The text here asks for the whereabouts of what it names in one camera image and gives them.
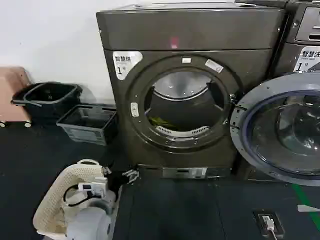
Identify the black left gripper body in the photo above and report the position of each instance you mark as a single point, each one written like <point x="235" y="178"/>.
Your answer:
<point x="115" y="182"/>

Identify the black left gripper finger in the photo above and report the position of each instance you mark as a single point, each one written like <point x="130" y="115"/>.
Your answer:
<point x="106" y="170"/>
<point x="130" y="176"/>

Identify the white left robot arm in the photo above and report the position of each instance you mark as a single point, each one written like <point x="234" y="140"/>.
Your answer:
<point x="87" y="220"/>

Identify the dark grey slatted crate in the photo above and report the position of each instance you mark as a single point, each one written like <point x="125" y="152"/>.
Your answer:
<point x="87" y="126"/>

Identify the green cloth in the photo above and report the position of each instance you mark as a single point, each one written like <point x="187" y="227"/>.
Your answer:
<point x="160" y="122"/>

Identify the cream perforated laundry basket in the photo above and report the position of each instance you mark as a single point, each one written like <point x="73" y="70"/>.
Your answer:
<point x="51" y="200"/>

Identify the pink wheeled cart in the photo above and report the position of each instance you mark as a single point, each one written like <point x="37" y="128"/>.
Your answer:
<point x="11" y="100"/>

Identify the round glass dryer door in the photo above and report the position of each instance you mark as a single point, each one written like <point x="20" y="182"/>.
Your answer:
<point x="272" y="130"/>

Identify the grey dryer with round opening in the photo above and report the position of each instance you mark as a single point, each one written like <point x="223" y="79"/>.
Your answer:
<point x="190" y="37"/>

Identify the black floor socket box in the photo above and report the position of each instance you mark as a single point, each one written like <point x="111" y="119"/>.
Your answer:
<point x="277" y="220"/>

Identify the green floor tape strip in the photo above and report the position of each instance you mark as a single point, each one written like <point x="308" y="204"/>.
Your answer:
<point x="308" y="200"/>

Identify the grey machine with drawer panel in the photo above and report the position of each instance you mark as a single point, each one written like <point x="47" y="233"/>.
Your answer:
<point x="300" y="32"/>

